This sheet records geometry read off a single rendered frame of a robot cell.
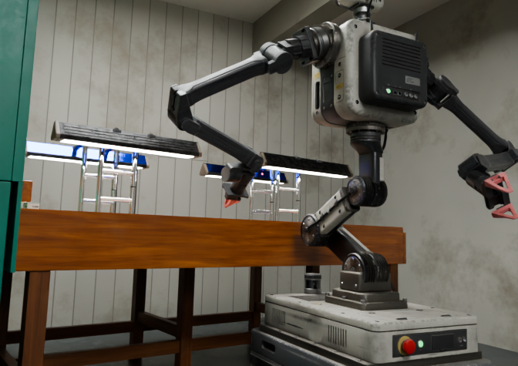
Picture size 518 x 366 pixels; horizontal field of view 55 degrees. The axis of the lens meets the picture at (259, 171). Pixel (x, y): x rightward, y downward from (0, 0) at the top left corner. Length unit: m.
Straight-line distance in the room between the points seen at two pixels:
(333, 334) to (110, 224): 0.80
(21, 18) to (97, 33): 2.48
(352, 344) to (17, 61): 1.29
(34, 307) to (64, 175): 2.29
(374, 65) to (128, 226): 0.97
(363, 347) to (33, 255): 1.00
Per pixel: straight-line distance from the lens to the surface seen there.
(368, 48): 1.71
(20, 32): 1.68
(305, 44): 1.73
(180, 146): 2.17
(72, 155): 2.57
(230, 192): 1.91
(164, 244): 1.78
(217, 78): 1.60
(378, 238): 2.49
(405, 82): 1.75
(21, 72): 1.65
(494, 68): 3.96
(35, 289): 1.66
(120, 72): 4.09
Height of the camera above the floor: 0.71
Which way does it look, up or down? 7 degrees up
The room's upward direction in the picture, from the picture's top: 2 degrees clockwise
